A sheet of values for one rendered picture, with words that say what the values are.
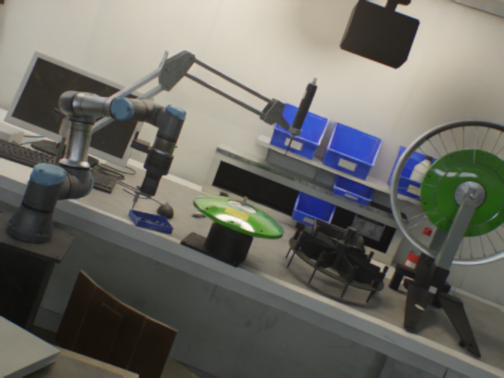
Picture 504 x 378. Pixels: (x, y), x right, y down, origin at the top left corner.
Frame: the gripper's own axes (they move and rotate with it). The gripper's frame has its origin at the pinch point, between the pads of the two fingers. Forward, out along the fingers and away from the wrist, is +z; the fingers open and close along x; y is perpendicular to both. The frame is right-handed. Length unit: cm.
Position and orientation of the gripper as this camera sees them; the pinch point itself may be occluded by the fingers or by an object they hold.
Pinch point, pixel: (132, 208)
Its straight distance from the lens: 215.7
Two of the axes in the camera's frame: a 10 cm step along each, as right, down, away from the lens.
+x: -0.4, -2.2, 9.8
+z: -3.5, 9.2, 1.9
